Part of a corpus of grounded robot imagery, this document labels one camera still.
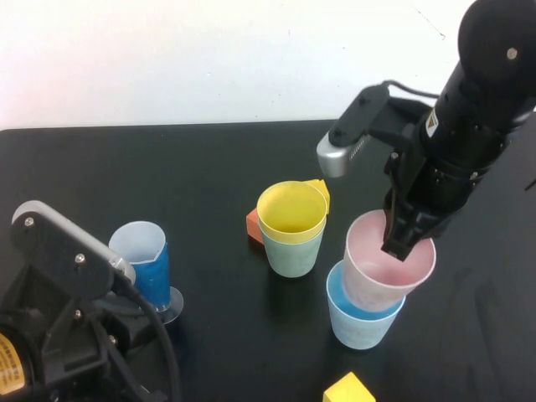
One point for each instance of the yellow foam cube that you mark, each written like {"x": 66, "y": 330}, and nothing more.
{"x": 326, "y": 197}
{"x": 347, "y": 389}

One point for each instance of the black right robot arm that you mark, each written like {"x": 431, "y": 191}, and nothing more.
{"x": 490, "y": 54}

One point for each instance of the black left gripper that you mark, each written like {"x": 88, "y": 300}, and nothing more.
{"x": 63, "y": 356}

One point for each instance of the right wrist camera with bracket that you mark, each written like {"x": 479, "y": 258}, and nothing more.
{"x": 356, "y": 125}

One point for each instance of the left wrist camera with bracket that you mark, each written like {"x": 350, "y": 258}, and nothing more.
{"x": 54, "y": 247}

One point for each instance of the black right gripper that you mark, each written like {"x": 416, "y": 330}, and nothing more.
{"x": 444, "y": 176}

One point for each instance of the blue-taped conical measuring glass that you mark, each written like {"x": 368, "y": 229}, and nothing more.
{"x": 153, "y": 272}

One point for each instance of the yellow plastic cup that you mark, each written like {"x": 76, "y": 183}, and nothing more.
{"x": 289, "y": 205}

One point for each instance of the green plastic cup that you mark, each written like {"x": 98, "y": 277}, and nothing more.
{"x": 293, "y": 259}

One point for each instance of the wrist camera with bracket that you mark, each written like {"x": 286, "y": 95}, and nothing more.
{"x": 356, "y": 125}
{"x": 54, "y": 247}

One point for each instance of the orange foam block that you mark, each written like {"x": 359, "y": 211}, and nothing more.
{"x": 252, "y": 224}

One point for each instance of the pink plastic cup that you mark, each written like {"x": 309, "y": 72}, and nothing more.
{"x": 377, "y": 276}

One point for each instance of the blue plastic cup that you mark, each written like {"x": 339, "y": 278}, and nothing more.
{"x": 360, "y": 331}

